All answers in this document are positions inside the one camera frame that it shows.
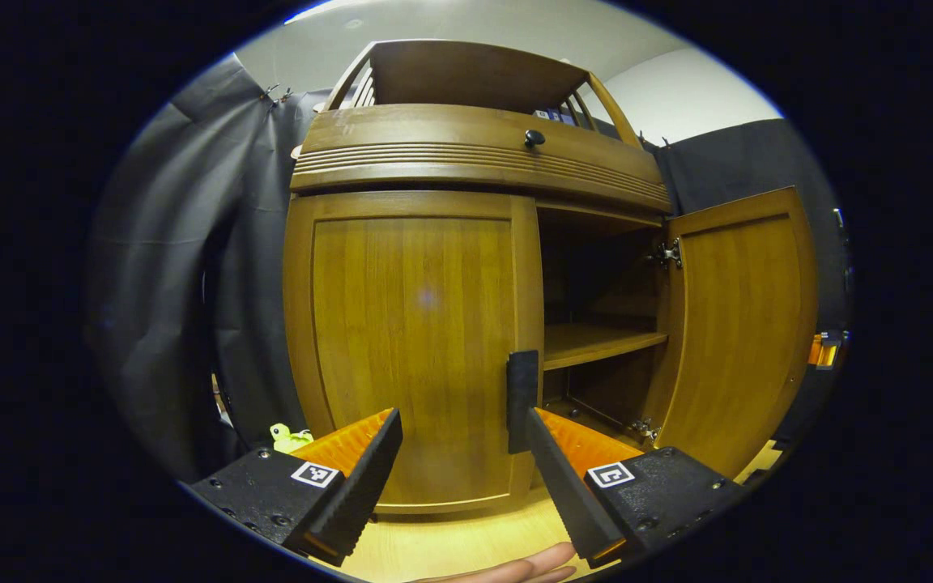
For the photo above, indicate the black round drawer knob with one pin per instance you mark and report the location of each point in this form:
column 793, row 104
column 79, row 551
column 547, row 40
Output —
column 534, row 138

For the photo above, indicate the wooden shoe cabinet door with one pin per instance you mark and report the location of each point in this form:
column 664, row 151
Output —
column 742, row 332
column 410, row 340

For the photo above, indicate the white and blue boxes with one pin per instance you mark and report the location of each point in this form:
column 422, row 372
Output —
column 551, row 115

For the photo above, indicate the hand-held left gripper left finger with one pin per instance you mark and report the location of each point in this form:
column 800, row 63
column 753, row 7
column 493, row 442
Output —
column 361, row 494

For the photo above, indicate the metal binder clip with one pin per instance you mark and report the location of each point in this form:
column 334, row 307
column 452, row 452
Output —
column 286, row 96
column 270, row 92

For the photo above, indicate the black backdrop cloth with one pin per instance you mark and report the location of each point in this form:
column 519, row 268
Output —
column 167, row 267

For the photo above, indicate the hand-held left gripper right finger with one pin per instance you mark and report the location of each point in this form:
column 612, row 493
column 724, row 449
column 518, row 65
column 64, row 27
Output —
column 568, row 494

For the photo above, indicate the green frog toy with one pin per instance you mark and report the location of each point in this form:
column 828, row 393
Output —
column 288, row 439

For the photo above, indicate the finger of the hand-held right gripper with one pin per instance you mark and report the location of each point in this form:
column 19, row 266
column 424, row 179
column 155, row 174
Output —
column 823, row 352

